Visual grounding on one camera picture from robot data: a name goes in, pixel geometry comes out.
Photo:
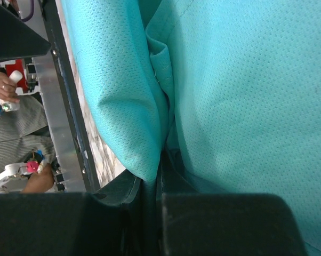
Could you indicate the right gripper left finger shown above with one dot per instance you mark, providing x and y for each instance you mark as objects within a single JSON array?
[{"x": 123, "y": 191}]

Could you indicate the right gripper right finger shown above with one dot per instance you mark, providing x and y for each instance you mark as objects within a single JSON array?
[{"x": 169, "y": 180}]

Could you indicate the teal t shirt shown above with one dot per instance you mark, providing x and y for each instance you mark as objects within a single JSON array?
[{"x": 232, "y": 89}]

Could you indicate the operator left hand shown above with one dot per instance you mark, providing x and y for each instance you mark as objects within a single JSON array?
[{"x": 40, "y": 182}]

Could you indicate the operator hand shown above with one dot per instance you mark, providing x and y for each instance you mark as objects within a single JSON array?
[
  {"x": 7, "y": 89},
  {"x": 40, "y": 182}
]

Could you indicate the grey striped operator shirt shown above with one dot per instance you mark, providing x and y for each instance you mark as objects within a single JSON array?
[{"x": 23, "y": 130}]

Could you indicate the operator right hand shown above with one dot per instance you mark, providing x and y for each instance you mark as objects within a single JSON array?
[{"x": 7, "y": 89}]

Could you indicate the aluminium frame rail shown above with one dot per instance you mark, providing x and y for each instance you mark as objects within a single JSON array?
[{"x": 58, "y": 121}]

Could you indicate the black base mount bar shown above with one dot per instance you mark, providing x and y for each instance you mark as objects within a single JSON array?
[{"x": 54, "y": 31}]

